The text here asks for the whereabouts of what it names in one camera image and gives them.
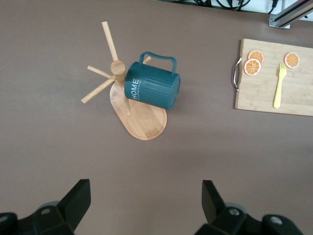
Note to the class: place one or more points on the wooden mug tree rack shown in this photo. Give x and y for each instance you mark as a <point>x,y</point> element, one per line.
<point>146,122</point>

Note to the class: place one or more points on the toy orange slice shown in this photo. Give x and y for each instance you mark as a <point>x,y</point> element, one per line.
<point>252,67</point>
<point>256,55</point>
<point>292,60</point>

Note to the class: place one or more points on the white edge rail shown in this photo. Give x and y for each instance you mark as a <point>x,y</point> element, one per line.
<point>254,5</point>

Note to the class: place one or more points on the teal ribbed mug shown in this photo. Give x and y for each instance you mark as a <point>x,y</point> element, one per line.
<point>151,90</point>

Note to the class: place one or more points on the bamboo cutting board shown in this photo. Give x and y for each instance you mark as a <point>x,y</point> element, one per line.
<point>259,98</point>

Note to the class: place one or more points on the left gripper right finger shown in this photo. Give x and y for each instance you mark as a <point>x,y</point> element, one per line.
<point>212,205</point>

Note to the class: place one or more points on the aluminium camera mast bracket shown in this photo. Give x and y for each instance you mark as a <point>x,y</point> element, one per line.
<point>281,20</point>

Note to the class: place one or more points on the yellow plastic fork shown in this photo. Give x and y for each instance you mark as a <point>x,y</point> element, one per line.
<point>278,90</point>

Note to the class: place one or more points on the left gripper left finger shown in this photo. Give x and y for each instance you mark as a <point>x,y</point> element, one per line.
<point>73,203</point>

